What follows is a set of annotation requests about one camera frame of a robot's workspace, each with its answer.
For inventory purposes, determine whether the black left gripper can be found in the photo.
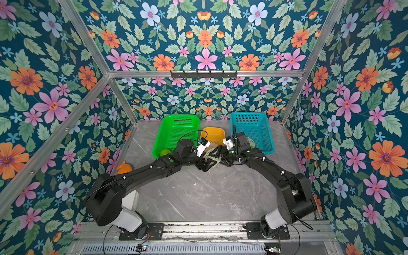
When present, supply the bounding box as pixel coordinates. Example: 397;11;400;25
179;151;217;172

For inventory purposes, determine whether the green custard apple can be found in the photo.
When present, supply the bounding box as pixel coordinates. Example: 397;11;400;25
160;149;171;157

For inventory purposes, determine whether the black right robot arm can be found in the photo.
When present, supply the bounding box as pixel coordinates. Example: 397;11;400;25
222;132;317;236

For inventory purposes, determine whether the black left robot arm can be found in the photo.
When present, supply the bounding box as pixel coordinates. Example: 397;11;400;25
85;139;217;232

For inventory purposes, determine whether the teal plastic basket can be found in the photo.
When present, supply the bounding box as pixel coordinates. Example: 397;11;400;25
230;112;275;155

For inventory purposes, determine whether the yellow plastic tub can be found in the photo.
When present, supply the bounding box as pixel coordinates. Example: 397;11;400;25
201;127;225;146

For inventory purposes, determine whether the green plastic basket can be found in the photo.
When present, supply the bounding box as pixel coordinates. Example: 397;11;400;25
152;114;200;158

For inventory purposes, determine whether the orange plush toy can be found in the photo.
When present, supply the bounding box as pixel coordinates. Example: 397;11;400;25
116;161;133;175

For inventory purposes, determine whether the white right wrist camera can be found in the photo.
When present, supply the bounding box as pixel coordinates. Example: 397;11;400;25
223;137;234;150

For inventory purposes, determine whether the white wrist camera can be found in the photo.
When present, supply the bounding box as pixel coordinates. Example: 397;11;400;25
197;137;211;157
223;137;234;150

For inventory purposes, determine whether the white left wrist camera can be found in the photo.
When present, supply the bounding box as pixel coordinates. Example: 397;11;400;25
197;137;211;157

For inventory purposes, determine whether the black wall hook rail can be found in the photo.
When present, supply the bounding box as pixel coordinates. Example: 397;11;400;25
170;71;238;79

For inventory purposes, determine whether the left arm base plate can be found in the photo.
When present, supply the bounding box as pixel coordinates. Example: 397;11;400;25
119;223;164;241

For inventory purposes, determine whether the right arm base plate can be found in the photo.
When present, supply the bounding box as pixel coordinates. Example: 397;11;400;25
242;222;290;240

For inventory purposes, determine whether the aluminium front rail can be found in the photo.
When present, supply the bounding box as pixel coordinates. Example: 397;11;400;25
68;221;344;255

